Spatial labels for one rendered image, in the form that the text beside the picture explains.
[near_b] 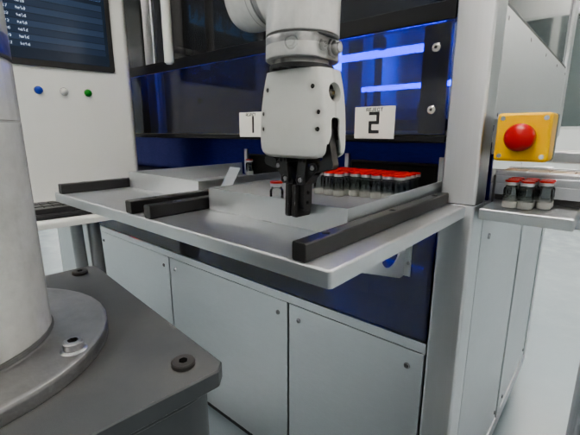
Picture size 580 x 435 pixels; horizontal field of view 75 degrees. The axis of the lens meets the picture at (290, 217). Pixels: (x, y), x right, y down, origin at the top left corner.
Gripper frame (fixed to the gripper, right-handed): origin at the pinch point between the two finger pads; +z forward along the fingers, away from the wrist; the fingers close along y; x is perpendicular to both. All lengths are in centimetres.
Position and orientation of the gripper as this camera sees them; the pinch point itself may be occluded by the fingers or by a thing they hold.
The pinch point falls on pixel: (298, 199)
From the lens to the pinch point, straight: 46.9
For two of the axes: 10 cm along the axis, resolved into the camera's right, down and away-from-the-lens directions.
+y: -7.6, -1.5, 6.4
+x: -6.5, 1.4, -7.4
